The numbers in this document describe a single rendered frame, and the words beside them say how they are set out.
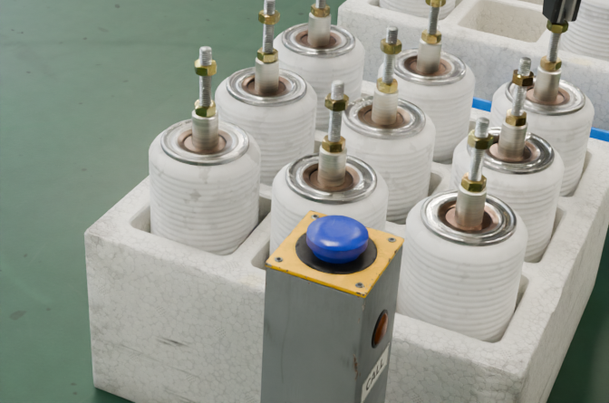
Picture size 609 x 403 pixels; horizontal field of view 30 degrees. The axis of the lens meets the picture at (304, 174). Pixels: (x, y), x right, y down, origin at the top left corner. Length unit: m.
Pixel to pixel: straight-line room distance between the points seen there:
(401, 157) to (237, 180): 0.15
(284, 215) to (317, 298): 0.20
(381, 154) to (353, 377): 0.29
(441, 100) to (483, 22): 0.42
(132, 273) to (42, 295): 0.25
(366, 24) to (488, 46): 0.16
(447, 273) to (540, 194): 0.14
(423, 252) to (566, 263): 0.16
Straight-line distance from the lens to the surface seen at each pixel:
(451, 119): 1.11
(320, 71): 1.13
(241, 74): 1.08
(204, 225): 0.97
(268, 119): 1.03
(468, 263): 0.87
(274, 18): 1.03
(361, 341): 0.73
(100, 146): 1.47
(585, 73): 1.35
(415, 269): 0.90
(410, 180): 1.02
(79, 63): 1.68
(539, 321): 0.93
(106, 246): 0.99
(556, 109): 1.08
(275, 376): 0.78
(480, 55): 1.38
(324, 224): 0.74
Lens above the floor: 0.75
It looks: 32 degrees down
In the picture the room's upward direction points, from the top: 3 degrees clockwise
